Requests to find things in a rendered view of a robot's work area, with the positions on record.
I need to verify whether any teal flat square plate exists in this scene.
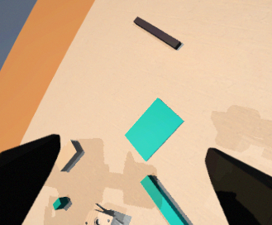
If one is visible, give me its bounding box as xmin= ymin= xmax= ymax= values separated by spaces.
xmin=125 ymin=98 xmax=184 ymax=162

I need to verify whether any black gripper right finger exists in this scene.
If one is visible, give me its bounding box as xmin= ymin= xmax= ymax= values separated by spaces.
xmin=204 ymin=147 xmax=272 ymax=225

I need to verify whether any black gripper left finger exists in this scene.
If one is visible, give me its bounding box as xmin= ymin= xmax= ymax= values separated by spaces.
xmin=0 ymin=134 xmax=61 ymax=225

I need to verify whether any dark grey flat bar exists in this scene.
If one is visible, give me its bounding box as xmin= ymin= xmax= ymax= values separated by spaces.
xmin=134 ymin=17 xmax=181 ymax=50

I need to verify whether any teal long flat bar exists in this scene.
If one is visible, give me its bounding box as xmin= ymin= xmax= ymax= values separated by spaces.
xmin=141 ymin=175 xmax=189 ymax=225

